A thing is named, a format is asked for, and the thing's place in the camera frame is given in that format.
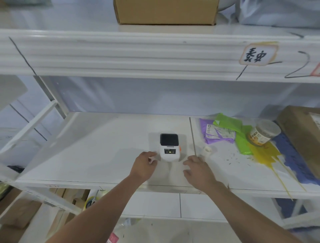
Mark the person's left hand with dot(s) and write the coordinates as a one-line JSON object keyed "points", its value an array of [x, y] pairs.
{"points": [[141, 167]]}

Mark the person's right hand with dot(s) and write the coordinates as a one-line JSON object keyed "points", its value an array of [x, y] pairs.
{"points": [[198, 172]]}

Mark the person's right thumb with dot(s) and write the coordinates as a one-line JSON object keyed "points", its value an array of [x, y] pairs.
{"points": [[187, 173]]}

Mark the person's left fingers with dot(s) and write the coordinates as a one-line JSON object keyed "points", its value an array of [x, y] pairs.
{"points": [[152, 159]]}

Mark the person's left forearm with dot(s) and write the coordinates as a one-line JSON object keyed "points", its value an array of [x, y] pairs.
{"points": [[100, 210]]}

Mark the person's right forearm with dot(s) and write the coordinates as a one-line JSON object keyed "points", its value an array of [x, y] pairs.
{"points": [[250, 215]]}

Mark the white label printer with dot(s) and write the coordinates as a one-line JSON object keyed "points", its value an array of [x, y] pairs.
{"points": [[169, 148]]}

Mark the small white tape roll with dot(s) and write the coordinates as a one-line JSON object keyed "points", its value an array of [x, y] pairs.
{"points": [[207, 150]]}

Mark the purple mailer bag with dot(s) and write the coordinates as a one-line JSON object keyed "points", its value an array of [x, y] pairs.
{"points": [[217, 134]]}

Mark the green mailer bag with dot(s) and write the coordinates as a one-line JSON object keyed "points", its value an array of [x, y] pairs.
{"points": [[237, 136]]}

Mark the yellow tape roll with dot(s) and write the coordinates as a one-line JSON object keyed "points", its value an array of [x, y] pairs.
{"points": [[90, 201]]}

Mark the yellow plastic bag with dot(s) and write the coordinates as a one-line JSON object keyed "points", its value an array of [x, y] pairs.
{"points": [[267, 155]]}

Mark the clear jar with yellow label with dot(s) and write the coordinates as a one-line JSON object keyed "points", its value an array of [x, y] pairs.
{"points": [[264, 132]]}

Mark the white metal shelf rack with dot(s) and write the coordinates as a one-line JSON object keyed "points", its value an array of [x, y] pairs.
{"points": [[112, 60]]}

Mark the blue plastic bag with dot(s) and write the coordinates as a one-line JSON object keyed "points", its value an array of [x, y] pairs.
{"points": [[295, 160]]}

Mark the brown cardboard parcel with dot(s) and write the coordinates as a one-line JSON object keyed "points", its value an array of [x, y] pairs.
{"points": [[301, 135]]}

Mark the orange-bordered shelf label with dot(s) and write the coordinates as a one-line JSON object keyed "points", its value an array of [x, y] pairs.
{"points": [[258, 54]]}

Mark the open brown cardboard box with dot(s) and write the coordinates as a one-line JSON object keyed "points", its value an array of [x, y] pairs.
{"points": [[166, 11]]}

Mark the white plastic parcel bag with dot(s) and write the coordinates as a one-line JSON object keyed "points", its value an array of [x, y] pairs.
{"points": [[277, 12]]}

